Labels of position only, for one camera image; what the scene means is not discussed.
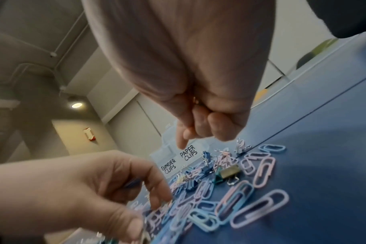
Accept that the person's right hand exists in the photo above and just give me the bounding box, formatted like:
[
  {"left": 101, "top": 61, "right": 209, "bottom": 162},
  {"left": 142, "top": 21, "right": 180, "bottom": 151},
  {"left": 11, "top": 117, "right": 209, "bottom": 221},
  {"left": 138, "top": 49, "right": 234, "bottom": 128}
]
[{"left": 83, "top": 0, "right": 276, "bottom": 150}]

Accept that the person's left hand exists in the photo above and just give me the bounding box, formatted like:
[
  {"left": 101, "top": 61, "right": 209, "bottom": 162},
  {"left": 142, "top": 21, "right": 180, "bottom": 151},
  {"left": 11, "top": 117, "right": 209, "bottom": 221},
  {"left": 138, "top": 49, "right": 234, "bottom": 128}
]
[{"left": 0, "top": 150, "right": 173, "bottom": 243}]

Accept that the clear labelled organizer box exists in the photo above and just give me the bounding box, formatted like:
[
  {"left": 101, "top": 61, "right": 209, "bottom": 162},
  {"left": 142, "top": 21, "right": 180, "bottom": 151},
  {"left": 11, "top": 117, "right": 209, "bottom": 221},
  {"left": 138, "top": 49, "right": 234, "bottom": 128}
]
[{"left": 148, "top": 123, "right": 242, "bottom": 176}]

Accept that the blue binder clip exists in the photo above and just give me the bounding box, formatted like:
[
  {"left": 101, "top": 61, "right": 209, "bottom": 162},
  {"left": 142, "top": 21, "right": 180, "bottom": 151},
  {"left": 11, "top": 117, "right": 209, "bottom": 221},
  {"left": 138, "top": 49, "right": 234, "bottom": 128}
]
[
  {"left": 183, "top": 180, "right": 199, "bottom": 192},
  {"left": 200, "top": 150, "right": 213, "bottom": 165}
]

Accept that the silver binder clip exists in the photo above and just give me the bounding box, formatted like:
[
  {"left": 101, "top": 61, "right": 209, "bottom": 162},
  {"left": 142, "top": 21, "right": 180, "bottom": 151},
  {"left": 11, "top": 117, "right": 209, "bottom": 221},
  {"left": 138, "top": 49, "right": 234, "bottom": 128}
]
[{"left": 235, "top": 137, "right": 252, "bottom": 154}]

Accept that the gold binder clip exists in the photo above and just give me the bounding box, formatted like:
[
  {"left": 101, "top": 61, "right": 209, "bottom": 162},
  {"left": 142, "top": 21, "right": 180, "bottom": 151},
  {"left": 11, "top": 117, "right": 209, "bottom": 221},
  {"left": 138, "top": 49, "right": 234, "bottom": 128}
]
[{"left": 220, "top": 164, "right": 241, "bottom": 186}]

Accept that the grey ceiling conduit pipe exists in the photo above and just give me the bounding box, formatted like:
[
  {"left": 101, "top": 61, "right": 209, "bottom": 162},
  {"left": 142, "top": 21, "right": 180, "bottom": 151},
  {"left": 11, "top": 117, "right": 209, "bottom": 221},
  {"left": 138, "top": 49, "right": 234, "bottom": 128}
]
[{"left": 8, "top": 14, "right": 91, "bottom": 94}]

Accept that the pile of pastel paper clips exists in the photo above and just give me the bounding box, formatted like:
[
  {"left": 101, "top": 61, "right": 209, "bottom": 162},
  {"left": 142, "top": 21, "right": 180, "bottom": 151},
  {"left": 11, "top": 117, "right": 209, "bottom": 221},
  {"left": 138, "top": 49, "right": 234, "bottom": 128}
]
[{"left": 127, "top": 144, "right": 290, "bottom": 244}]

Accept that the person's dark sleeve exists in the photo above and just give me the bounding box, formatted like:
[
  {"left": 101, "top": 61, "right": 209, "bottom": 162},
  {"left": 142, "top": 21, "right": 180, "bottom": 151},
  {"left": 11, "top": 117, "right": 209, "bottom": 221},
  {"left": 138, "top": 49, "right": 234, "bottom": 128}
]
[{"left": 309, "top": 0, "right": 366, "bottom": 39}]

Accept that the red and white wall device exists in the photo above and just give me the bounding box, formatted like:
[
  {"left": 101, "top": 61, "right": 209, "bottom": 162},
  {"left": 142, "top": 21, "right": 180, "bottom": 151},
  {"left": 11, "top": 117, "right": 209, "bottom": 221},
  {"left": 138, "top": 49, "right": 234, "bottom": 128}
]
[{"left": 83, "top": 127, "right": 97, "bottom": 143}]

